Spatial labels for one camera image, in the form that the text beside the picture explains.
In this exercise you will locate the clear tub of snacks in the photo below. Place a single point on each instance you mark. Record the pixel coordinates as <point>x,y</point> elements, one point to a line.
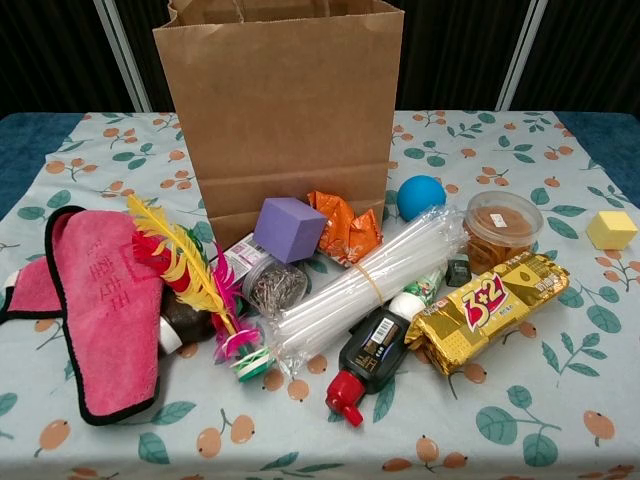
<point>500,225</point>

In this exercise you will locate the golden biscuit pack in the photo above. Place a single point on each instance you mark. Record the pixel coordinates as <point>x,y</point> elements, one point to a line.
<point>480,315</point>

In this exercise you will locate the blue rubber ball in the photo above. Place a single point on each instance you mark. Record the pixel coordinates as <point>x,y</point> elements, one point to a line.
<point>420,197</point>

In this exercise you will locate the orange crumpled snack wrapper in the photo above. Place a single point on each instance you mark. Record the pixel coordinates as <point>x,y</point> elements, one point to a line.
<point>345,230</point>

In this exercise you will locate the white bottle green print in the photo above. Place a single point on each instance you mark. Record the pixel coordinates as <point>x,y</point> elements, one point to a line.
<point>407,302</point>

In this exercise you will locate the clear jar of paper clips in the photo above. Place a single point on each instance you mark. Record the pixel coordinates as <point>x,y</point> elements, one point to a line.
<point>275,290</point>

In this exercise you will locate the floral print tablecloth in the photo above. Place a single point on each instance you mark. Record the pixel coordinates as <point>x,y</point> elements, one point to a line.
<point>500,360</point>

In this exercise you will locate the colourful feather shuttlecock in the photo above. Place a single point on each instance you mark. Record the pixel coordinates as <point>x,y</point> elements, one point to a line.
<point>200,285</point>

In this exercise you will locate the black partition panel white frame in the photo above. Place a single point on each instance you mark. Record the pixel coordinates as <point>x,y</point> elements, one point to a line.
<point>590,50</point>
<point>450,50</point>
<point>147,60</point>
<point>50,50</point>

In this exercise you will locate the yellow foam cube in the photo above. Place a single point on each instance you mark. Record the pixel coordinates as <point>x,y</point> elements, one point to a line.
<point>606,230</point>

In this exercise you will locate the bundle of transparent straws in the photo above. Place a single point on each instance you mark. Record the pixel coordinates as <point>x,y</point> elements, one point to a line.
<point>350,290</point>

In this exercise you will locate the purple foam cube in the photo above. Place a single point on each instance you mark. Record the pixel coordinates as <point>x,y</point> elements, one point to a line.
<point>287,230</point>

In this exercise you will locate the brown bottle white cap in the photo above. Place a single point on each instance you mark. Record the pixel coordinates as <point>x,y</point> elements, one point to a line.
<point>192,322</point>

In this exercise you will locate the black ink bottle red cap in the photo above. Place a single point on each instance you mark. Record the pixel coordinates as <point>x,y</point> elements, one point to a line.
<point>375,345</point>

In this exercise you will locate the pink towel black trim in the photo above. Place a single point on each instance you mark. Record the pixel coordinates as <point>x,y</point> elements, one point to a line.
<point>110,325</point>

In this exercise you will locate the brown paper bag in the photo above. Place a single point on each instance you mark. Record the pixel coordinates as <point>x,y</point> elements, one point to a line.
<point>280,125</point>

